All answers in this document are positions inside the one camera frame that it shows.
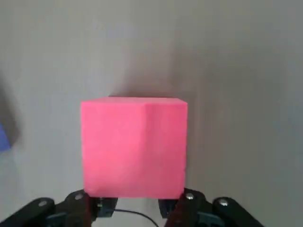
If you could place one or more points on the blue cube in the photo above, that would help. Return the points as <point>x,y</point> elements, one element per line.
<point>4,139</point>

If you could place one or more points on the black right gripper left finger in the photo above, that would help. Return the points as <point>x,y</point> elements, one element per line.
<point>71,206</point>

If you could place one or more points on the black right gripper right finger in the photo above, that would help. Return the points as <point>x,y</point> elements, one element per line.
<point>196,206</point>

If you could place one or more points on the red cube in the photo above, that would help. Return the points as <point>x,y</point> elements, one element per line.
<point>135,146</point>

